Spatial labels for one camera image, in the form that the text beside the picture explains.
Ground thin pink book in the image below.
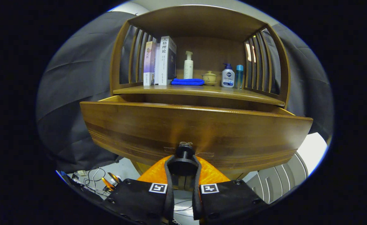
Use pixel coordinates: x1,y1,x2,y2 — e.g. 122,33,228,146
143,41,156,86

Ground white board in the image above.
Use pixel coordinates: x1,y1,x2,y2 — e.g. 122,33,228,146
296,132,327,175

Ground white lotion bottle blue cap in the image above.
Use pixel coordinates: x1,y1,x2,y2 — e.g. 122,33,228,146
221,63,235,88

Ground black floor cables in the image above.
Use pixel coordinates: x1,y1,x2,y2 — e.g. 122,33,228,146
83,167,118,196

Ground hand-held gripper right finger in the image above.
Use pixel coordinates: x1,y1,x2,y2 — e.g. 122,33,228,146
192,155,268,225

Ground wooden countertop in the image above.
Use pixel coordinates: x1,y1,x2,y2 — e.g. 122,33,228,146
113,84,285,107

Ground teal slim bottle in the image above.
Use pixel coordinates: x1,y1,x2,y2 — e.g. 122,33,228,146
236,65,244,89

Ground thick white book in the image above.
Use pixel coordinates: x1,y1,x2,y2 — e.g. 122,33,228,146
155,36,177,86

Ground wooden drawer with black knob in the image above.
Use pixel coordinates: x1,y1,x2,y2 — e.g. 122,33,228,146
80,95,313,180

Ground folded blue cloth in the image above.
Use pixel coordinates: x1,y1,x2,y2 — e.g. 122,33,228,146
171,78,205,86

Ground brown wooden cabinet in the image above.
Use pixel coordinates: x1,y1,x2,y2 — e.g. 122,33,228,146
110,5,291,181

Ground grey white ribbed panel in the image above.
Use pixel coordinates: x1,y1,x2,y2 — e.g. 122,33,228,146
246,152,309,203

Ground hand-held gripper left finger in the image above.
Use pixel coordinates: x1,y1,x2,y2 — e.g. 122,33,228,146
102,155,175,225

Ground orange black tool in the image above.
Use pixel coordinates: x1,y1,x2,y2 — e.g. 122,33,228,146
101,172,123,191

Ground white pump bottle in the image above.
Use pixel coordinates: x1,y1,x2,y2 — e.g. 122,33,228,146
184,51,194,79

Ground yellow lidded teacup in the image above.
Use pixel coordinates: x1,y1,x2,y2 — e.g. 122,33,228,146
201,71,217,86

